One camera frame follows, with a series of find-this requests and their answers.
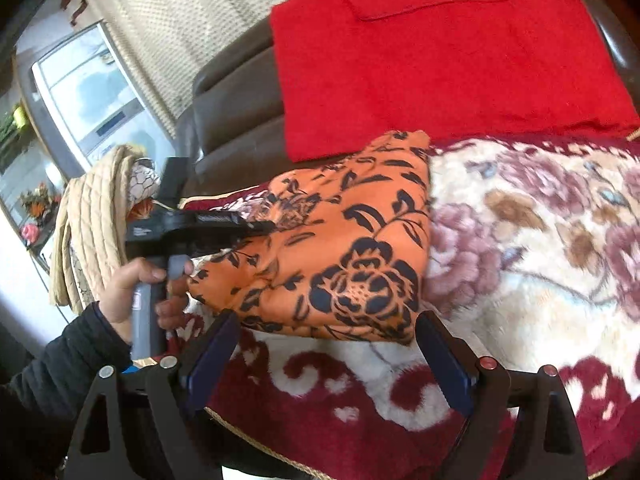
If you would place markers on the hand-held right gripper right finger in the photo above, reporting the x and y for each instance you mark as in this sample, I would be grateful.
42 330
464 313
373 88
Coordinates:
450 360

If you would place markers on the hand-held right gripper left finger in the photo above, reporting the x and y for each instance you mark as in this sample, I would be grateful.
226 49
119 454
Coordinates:
217 355

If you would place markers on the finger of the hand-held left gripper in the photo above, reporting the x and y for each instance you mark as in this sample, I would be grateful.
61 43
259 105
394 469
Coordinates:
235 224

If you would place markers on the orange floral blouse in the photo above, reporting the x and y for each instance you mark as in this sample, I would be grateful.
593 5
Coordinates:
350 240

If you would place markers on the person's left forearm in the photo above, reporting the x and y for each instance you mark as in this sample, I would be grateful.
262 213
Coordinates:
60 380

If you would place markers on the person's left hand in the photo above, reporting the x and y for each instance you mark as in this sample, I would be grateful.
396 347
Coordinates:
120 300

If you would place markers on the white net-patterned object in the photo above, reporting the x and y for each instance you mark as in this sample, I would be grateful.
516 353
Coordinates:
142 180

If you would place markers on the beige quilted cloth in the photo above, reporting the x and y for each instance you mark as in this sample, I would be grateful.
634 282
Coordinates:
90 225

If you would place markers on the floral plush blanket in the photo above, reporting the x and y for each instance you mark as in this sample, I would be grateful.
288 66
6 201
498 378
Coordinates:
525 285

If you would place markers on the orange artificial flowers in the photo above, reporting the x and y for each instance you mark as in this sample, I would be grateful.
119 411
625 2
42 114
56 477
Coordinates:
40 202

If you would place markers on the brown leather sofa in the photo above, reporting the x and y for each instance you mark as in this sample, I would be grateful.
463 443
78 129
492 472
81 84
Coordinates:
235 100

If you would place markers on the beige dotted curtain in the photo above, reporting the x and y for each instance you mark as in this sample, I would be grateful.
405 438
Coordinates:
200 25

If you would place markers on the red velvet folded garment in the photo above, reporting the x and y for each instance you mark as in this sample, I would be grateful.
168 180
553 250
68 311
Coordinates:
425 70

